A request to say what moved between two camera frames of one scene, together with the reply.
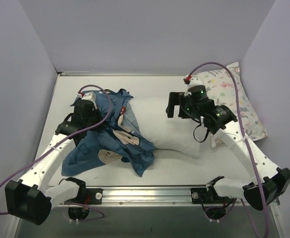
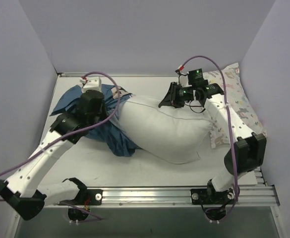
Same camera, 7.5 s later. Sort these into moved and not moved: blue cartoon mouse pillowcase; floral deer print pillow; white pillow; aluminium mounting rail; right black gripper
Moved: white pillow; right black gripper; blue cartoon mouse pillowcase
Not moved: aluminium mounting rail; floral deer print pillow
